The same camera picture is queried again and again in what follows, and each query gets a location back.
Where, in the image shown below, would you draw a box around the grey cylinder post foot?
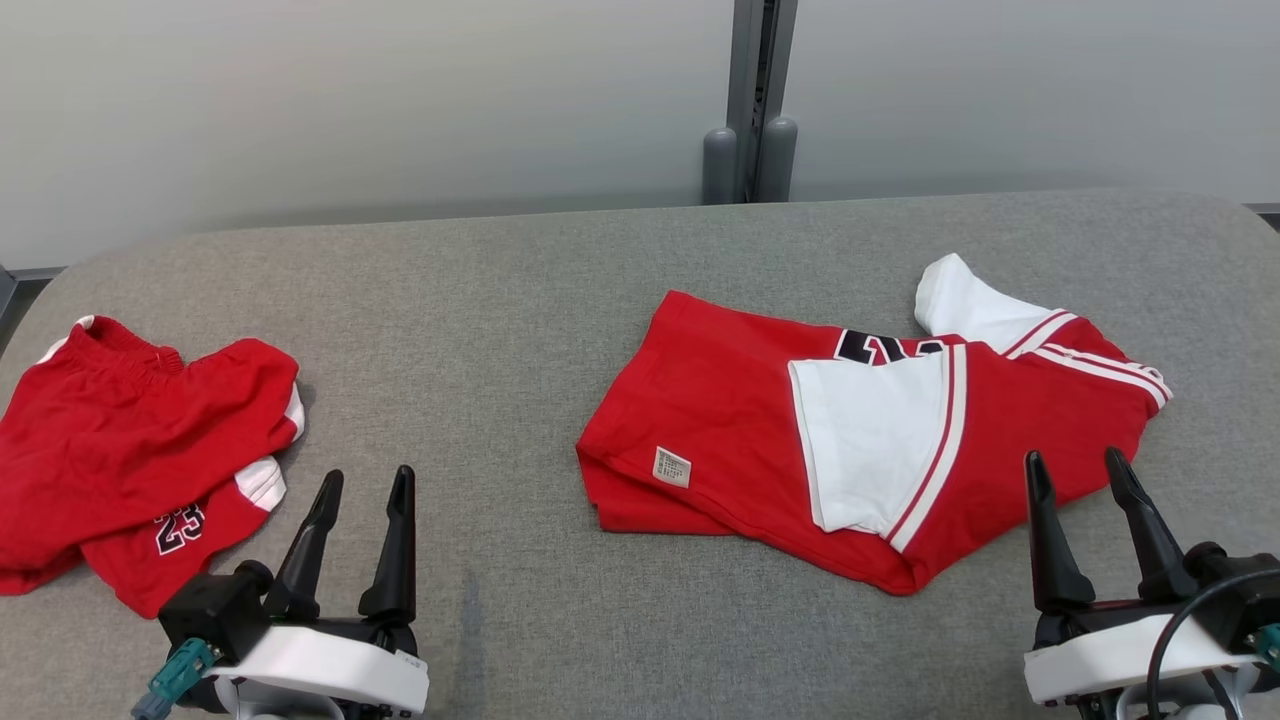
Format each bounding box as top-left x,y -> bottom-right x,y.
702,127 -> 739,205
755,115 -> 799,203

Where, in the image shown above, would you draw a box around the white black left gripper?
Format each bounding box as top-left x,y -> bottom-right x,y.
203,465 -> 431,720

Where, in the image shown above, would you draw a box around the grey metal partition post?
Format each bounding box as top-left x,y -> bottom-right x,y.
725,0 -> 801,204

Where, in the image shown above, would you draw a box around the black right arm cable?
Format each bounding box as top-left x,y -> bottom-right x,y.
1145,566 -> 1280,720

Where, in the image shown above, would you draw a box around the red white basketball shorts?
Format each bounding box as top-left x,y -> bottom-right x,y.
0,315 -> 306,619

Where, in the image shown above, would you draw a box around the red white basketball jersey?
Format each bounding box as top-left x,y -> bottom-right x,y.
575,253 -> 1173,597

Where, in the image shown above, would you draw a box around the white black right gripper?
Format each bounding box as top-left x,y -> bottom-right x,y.
1023,446 -> 1266,706

